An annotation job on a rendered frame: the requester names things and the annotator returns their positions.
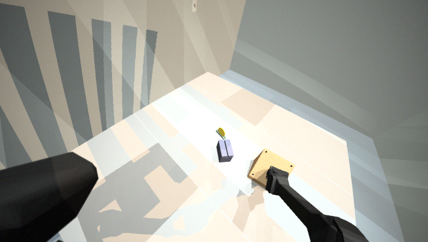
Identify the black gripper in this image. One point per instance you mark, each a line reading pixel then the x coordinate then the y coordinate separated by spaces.
pixel 39 198

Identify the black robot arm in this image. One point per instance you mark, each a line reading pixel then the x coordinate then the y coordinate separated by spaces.
pixel 320 227

